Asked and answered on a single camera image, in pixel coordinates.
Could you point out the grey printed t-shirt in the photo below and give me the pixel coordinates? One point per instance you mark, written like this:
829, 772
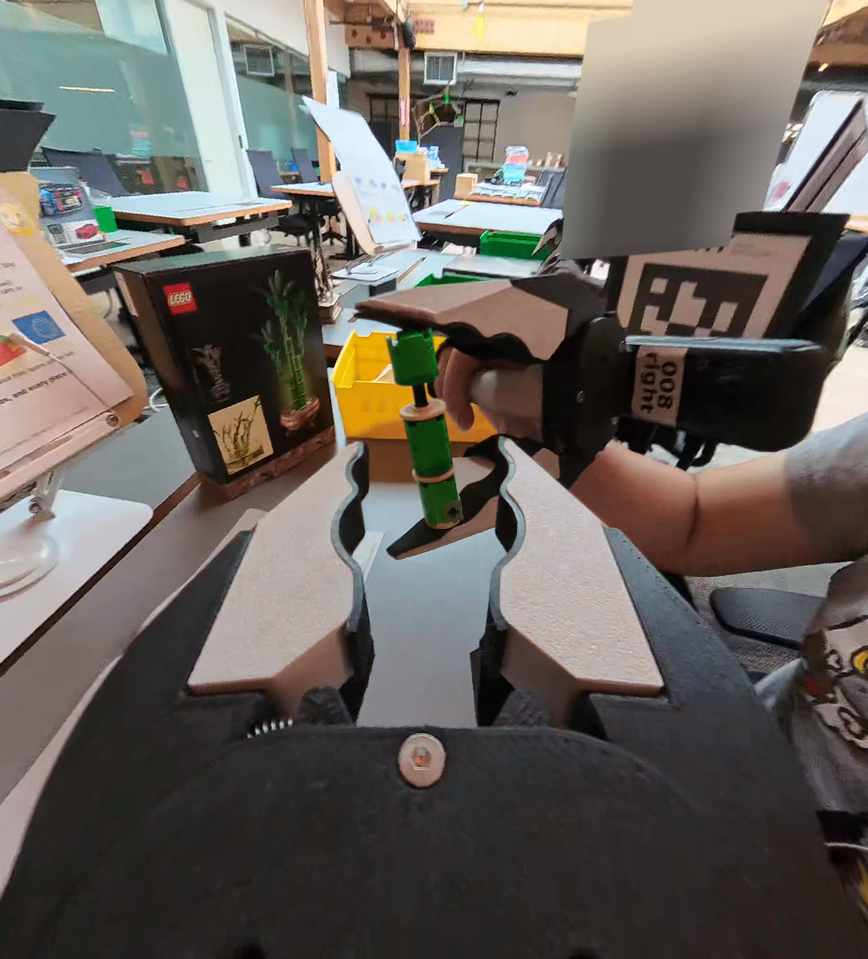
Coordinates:
853, 464

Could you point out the green bin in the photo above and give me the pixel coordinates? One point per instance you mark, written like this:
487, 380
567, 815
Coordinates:
441, 281
513, 246

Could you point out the document stand with sheet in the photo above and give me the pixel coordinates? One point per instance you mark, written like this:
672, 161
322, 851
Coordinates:
29, 337

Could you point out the yellow plastic bin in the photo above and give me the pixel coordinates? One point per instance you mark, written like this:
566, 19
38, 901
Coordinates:
374, 389

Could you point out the grey desk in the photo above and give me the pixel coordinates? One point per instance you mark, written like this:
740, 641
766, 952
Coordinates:
419, 637

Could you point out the person's right forearm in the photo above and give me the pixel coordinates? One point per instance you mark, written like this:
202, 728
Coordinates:
704, 509

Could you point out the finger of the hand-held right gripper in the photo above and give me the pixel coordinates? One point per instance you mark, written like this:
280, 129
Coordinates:
479, 307
441, 533

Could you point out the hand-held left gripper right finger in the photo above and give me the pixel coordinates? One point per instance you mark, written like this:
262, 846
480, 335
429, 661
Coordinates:
584, 599

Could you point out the black framed marker sign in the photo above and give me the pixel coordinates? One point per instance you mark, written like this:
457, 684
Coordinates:
704, 300

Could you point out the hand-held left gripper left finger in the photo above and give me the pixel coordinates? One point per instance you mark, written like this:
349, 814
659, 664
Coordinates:
277, 599

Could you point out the grey background table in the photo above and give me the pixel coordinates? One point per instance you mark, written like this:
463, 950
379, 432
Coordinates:
194, 206
494, 217

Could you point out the black brick set box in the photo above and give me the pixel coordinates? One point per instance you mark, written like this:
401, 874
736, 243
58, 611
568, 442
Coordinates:
202, 359

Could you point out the black office chair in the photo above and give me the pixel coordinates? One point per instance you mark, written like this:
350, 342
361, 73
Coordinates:
763, 614

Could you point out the tilted white board stand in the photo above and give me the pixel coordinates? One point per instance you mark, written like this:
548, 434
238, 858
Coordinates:
366, 187

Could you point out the green bamboo stalk brick piece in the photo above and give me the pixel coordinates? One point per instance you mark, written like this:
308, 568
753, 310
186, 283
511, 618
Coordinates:
426, 449

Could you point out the person's right hand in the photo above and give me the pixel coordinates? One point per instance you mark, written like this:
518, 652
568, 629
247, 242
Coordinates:
456, 389

